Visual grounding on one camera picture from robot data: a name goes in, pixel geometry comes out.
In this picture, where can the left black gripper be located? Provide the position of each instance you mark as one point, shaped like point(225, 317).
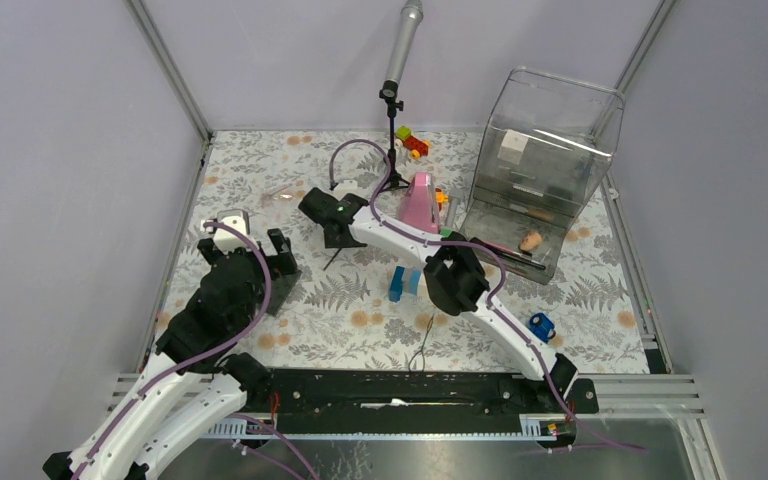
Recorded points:
point(283, 262)

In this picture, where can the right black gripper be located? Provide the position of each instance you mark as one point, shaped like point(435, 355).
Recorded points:
point(345, 244)

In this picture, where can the thin black eyeliner pencil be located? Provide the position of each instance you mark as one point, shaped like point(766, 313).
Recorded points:
point(332, 259)

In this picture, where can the white blue brick stack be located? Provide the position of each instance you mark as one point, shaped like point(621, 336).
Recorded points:
point(405, 281)

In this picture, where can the black wire hair loop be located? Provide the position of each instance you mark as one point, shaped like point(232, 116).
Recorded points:
point(417, 361)

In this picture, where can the white cardboard box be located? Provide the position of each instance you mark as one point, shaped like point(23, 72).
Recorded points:
point(512, 147)

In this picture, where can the beige makeup sponge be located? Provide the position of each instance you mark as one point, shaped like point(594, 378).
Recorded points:
point(531, 241)

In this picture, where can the clear acrylic makeup organizer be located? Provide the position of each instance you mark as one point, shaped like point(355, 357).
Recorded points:
point(574, 128)

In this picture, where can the black makeup brush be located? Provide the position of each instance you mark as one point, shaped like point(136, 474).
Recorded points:
point(515, 257)

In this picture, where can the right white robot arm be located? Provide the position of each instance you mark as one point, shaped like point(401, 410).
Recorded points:
point(455, 279)

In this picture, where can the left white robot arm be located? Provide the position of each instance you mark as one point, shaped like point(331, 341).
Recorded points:
point(192, 379)

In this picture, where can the dark green lego baseplate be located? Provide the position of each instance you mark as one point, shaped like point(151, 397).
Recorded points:
point(282, 286)

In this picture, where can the pink foam wedge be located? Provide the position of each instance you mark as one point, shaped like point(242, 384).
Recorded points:
point(419, 207)

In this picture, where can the red yellow lego bricks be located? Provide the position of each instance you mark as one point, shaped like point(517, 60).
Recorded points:
point(415, 147)

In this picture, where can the yellow toy piece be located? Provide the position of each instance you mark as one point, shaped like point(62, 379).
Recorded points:
point(440, 197)

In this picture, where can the silver microphone on tripod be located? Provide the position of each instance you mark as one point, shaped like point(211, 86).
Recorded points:
point(411, 16)

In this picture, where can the blue toy car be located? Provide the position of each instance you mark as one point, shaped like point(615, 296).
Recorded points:
point(542, 327)

